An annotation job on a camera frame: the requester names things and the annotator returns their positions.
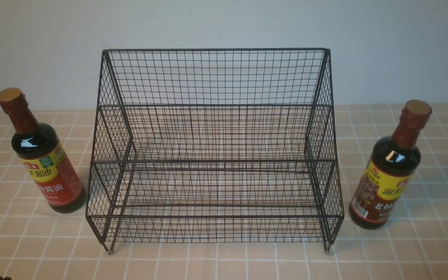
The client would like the black wire mesh shelf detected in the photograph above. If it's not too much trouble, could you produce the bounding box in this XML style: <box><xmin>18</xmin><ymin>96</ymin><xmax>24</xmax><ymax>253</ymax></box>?
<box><xmin>85</xmin><ymin>48</ymin><xmax>345</xmax><ymax>252</ymax></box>

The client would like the soy sauce bottle red label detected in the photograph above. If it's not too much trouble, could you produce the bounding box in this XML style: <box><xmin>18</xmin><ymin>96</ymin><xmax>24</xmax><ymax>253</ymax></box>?
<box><xmin>0</xmin><ymin>87</ymin><xmax>86</xmax><ymax>214</ymax></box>

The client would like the dark soy sauce bottle brown label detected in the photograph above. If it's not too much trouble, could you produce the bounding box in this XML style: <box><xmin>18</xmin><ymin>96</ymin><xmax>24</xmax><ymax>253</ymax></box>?
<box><xmin>348</xmin><ymin>100</ymin><xmax>432</xmax><ymax>230</ymax></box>

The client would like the beige checkered tablecloth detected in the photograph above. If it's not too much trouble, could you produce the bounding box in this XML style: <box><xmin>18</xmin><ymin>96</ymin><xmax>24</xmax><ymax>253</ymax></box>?
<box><xmin>0</xmin><ymin>103</ymin><xmax>448</xmax><ymax>280</ymax></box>

